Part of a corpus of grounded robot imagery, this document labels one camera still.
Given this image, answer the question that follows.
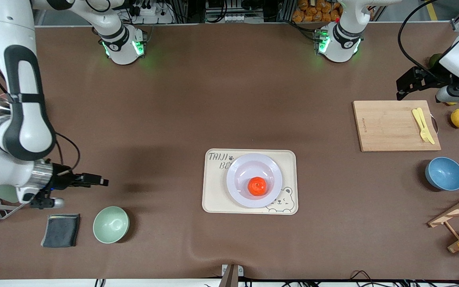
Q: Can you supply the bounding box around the grey wire cup rack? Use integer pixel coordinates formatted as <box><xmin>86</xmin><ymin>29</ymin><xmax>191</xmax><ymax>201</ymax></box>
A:
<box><xmin>0</xmin><ymin>201</ymin><xmax>26</xmax><ymax>220</ymax></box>

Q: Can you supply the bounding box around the white ribbed plate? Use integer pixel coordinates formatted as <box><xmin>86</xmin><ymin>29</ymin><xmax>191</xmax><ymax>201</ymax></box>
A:
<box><xmin>226</xmin><ymin>153</ymin><xmax>284</xmax><ymax>209</ymax></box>

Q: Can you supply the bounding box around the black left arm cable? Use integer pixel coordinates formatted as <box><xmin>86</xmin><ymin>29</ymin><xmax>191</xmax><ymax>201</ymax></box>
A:
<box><xmin>397</xmin><ymin>0</ymin><xmax>451</xmax><ymax>76</ymax></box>

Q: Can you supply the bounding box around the white power strip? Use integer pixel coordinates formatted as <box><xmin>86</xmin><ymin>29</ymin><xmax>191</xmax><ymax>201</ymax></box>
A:
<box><xmin>224</xmin><ymin>14</ymin><xmax>265</xmax><ymax>23</ymax></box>
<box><xmin>133</xmin><ymin>3</ymin><xmax>175</xmax><ymax>24</ymax></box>

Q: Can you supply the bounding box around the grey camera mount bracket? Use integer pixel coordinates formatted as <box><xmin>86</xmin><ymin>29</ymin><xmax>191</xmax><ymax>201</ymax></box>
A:
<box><xmin>218</xmin><ymin>263</ymin><xmax>244</xmax><ymax>287</ymax></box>

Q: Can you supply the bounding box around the wooden cutting board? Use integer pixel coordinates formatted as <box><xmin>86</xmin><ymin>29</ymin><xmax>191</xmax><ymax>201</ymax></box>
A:
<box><xmin>352</xmin><ymin>100</ymin><xmax>442</xmax><ymax>153</ymax></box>

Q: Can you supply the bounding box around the blue bowl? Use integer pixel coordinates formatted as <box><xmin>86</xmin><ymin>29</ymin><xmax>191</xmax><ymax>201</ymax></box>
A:
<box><xmin>425</xmin><ymin>157</ymin><xmax>459</xmax><ymax>191</ymax></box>

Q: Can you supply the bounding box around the light green bowl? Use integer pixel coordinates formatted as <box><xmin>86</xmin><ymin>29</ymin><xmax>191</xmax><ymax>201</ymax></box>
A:
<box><xmin>93</xmin><ymin>206</ymin><xmax>130</xmax><ymax>244</ymax></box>

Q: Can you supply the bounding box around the orange fruit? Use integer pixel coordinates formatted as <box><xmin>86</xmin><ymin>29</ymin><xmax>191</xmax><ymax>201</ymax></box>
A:
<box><xmin>247</xmin><ymin>177</ymin><xmax>269</xmax><ymax>197</ymax></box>

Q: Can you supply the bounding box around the cream bear print tray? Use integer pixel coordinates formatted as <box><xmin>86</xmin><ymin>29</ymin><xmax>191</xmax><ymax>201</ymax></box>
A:
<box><xmin>202</xmin><ymin>149</ymin><xmax>298</xmax><ymax>215</ymax></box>

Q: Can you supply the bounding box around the mint green cup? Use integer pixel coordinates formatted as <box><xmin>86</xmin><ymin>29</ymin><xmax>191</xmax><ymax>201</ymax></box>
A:
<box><xmin>0</xmin><ymin>183</ymin><xmax>20</xmax><ymax>203</ymax></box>

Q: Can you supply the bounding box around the wooden peg rack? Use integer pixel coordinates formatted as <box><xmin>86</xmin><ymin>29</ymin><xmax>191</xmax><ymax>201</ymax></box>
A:
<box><xmin>428</xmin><ymin>187</ymin><xmax>459</xmax><ymax>254</ymax></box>

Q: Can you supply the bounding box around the dark grey folded cloth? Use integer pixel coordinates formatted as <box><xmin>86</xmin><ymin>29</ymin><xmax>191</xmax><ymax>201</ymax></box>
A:
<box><xmin>40</xmin><ymin>214</ymin><xmax>81</xmax><ymax>248</ymax></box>

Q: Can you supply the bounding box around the yellow plastic fork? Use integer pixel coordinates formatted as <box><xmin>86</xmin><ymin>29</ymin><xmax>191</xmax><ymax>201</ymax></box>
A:
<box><xmin>412</xmin><ymin>109</ymin><xmax>432</xmax><ymax>144</ymax></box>

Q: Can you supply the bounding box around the pile of orange fruits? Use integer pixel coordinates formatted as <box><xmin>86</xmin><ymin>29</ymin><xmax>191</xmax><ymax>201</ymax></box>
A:
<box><xmin>292</xmin><ymin>0</ymin><xmax>342</xmax><ymax>23</ymax></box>

